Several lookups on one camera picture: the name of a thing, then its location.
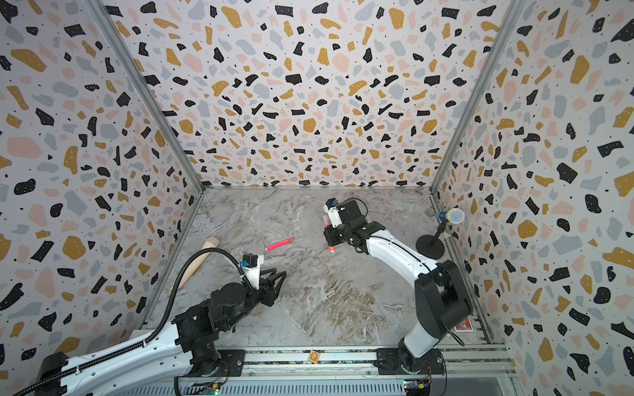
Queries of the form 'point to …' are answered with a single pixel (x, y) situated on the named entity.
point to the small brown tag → (314, 356)
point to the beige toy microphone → (196, 262)
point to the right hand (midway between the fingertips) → (327, 231)
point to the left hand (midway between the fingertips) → (285, 273)
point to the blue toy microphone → (454, 215)
